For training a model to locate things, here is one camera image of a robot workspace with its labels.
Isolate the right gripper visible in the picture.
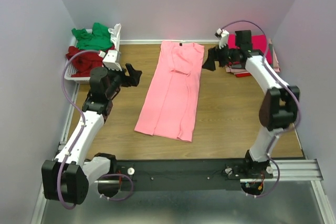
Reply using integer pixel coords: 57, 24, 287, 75
200, 40, 238, 72

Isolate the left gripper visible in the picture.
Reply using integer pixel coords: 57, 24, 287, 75
104, 63, 142, 99

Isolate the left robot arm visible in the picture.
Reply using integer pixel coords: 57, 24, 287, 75
41, 63, 142, 210

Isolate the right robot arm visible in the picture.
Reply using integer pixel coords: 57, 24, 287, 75
202, 28, 300, 178

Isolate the folded light pink t shirt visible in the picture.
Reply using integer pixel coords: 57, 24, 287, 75
225, 35, 280, 76

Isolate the folded red t shirt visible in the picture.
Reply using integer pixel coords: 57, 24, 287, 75
235, 72, 251, 78

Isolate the white garment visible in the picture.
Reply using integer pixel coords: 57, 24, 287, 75
108, 24, 122, 47

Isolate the green t shirt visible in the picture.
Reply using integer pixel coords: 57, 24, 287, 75
71, 23, 114, 51

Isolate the folded magenta t shirt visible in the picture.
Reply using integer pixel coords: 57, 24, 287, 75
228, 34, 271, 52

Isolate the dark red t shirt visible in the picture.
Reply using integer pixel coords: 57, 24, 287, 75
66, 45, 115, 78

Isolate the white plastic basket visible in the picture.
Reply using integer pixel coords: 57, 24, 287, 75
62, 27, 122, 85

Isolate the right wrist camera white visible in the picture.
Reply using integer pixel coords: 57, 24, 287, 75
215, 28, 230, 49

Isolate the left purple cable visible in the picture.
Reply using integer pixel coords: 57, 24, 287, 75
56, 50, 106, 210

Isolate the aluminium frame rail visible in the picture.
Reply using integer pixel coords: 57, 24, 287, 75
32, 82, 335, 223

